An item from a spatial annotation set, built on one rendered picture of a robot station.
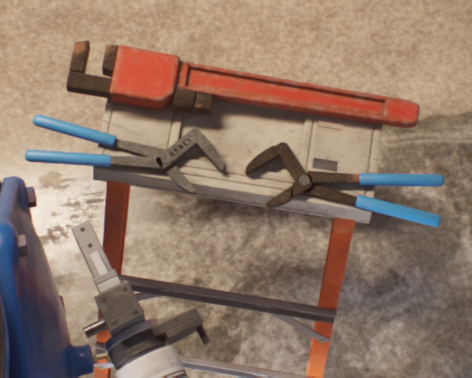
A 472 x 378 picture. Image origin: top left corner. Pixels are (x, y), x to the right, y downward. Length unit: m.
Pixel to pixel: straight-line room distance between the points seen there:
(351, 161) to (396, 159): 1.27
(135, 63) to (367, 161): 0.33
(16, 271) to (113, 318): 0.16
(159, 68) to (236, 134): 0.13
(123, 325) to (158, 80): 0.31
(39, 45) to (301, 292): 0.87
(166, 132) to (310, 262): 1.22
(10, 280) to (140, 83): 0.31
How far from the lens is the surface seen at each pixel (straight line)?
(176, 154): 1.46
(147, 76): 1.48
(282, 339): 2.62
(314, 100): 1.49
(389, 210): 1.46
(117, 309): 1.46
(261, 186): 1.47
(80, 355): 1.74
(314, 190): 1.46
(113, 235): 1.67
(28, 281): 1.58
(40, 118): 1.49
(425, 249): 2.71
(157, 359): 1.47
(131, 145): 1.47
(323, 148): 1.49
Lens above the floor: 2.58
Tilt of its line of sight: 73 degrees down
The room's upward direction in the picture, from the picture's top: 6 degrees clockwise
